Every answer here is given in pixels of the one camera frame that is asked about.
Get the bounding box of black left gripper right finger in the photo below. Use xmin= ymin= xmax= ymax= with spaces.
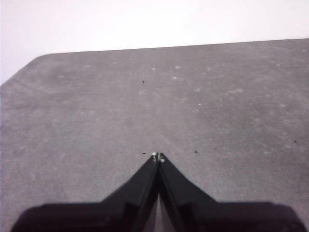
xmin=158 ymin=152 xmax=304 ymax=232

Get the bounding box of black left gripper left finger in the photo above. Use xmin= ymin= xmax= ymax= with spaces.
xmin=10 ymin=151 xmax=160 ymax=232

